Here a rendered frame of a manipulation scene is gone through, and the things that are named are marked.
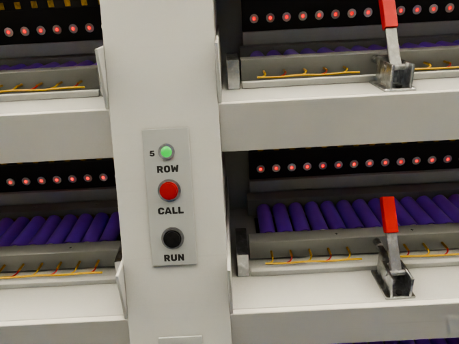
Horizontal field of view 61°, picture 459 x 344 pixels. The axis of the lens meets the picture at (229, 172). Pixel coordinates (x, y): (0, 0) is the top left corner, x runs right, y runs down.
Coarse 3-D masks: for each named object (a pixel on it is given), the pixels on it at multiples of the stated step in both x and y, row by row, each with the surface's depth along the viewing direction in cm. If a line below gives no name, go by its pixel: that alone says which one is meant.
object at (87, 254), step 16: (0, 256) 41; (16, 256) 41; (32, 256) 41; (48, 256) 42; (64, 256) 42; (80, 256) 42; (96, 256) 42; (112, 256) 42; (0, 272) 41; (16, 272) 41; (80, 272) 40; (96, 272) 40
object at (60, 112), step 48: (0, 0) 47; (48, 0) 47; (96, 0) 47; (0, 48) 49; (48, 48) 49; (96, 48) 31; (0, 96) 38; (48, 96) 38; (96, 96) 38; (0, 144) 34; (48, 144) 34; (96, 144) 34
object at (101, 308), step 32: (0, 192) 52; (32, 192) 51; (64, 192) 51; (96, 192) 51; (32, 288) 40; (64, 288) 40; (96, 288) 39; (0, 320) 36; (32, 320) 36; (64, 320) 36; (96, 320) 36
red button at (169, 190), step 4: (164, 184) 33; (168, 184) 33; (172, 184) 33; (160, 188) 33; (164, 188) 33; (168, 188) 33; (172, 188) 33; (176, 188) 33; (160, 192) 34; (164, 192) 33; (168, 192) 33; (172, 192) 33; (176, 192) 34; (164, 196) 33; (168, 196) 33; (172, 196) 33
